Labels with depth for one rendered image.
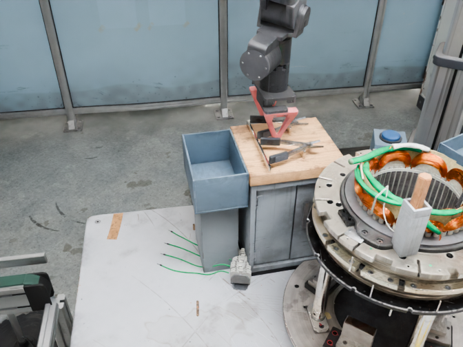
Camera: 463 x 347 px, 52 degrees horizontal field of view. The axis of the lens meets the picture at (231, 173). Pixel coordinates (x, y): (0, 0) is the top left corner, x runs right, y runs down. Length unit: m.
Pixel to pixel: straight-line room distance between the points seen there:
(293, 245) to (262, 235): 0.09
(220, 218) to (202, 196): 0.10
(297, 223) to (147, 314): 0.37
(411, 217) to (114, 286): 0.67
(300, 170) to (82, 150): 2.23
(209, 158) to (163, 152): 1.83
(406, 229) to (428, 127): 0.61
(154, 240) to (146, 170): 1.59
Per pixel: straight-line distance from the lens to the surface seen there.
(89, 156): 2.94
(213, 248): 1.04
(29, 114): 3.27
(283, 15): 0.87
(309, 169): 0.92
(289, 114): 0.93
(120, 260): 1.15
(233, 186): 0.91
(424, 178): 0.66
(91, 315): 1.06
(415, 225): 0.70
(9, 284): 1.20
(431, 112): 1.26
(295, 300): 1.03
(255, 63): 0.85
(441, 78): 1.22
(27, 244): 2.45
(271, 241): 1.03
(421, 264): 0.74
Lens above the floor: 1.60
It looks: 37 degrees down
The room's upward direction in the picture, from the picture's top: straight up
